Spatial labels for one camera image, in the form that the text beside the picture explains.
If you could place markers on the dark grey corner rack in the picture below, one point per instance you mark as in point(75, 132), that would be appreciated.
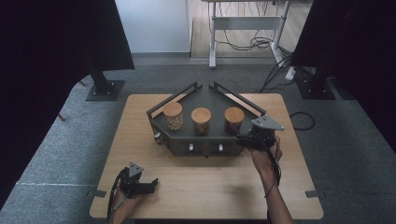
point(214, 102)

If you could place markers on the black metal stand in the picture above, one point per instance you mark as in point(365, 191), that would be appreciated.
point(316, 90)
point(104, 90)

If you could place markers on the white desk frame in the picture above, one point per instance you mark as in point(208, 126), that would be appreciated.
point(246, 23)

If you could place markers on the glass jar with pale nuts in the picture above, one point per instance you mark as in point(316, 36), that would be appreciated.
point(173, 116)

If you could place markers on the person's left hand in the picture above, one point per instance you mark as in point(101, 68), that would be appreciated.
point(124, 205)

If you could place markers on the black curtain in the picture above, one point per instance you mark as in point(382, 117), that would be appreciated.
point(46, 62)
point(358, 46)

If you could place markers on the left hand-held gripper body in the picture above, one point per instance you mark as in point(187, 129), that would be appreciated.
point(132, 186)

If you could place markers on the grey tape strip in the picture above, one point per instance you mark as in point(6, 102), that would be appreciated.
point(315, 193)
point(97, 193)

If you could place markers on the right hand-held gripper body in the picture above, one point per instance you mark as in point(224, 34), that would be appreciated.
point(264, 137)

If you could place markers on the white power strip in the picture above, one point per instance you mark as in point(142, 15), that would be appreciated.
point(290, 73)

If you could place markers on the glass jar with dark contents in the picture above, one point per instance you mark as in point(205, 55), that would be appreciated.
point(234, 118)

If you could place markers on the person's right hand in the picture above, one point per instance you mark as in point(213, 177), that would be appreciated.
point(263, 163)

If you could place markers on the glass jar with orange contents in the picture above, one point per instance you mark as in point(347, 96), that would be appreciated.
point(201, 119)

